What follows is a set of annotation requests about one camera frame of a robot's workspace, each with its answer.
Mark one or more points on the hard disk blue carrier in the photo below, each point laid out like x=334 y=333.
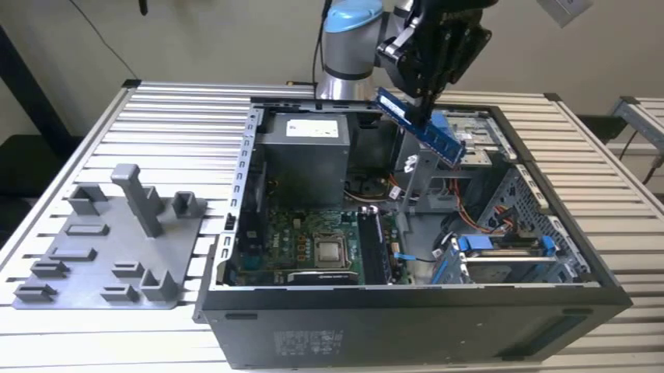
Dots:
x=497 y=268

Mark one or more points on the silver CPU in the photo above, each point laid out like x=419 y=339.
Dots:
x=330 y=253

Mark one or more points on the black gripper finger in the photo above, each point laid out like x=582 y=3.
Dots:
x=428 y=107

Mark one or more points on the grey metal drive cage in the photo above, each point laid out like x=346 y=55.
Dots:
x=483 y=157

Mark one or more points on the green motherboard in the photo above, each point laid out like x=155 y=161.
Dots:
x=282 y=233

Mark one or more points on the grey power supply unit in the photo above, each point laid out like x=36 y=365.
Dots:
x=304 y=171

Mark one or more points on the grey perforated disk bay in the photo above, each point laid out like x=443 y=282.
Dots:
x=524 y=202

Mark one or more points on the black box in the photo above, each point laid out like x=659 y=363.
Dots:
x=602 y=128

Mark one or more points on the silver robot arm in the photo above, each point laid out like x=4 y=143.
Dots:
x=348 y=46

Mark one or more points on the black graphics card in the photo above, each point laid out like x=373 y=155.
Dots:
x=321 y=277

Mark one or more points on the black PC case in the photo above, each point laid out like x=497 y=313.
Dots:
x=364 y=334

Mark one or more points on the blue RAM stick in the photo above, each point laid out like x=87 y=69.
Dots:
x=400 y=111

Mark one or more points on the black hanging object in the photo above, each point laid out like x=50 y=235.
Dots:
x=142 y=7

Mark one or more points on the aluminium side table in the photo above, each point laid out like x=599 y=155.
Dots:
x=643 y=116

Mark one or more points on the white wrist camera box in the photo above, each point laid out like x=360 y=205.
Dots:
x=566 y=9

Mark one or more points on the grey parts rack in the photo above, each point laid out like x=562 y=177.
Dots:
x=119 y=248

